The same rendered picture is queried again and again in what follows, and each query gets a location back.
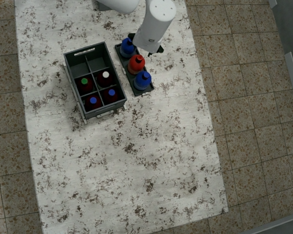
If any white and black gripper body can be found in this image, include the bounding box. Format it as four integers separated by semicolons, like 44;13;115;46
132;28;162;54

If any red labeled bottle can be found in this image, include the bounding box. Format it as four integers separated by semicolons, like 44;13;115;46
127;55;145;75

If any black tray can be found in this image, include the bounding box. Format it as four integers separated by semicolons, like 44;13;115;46
115;43;154;97

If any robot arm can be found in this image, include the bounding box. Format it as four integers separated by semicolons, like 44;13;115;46
97;0;176;42

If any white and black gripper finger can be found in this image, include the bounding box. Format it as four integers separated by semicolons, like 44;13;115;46
148;45;164;57
128;33;136;50

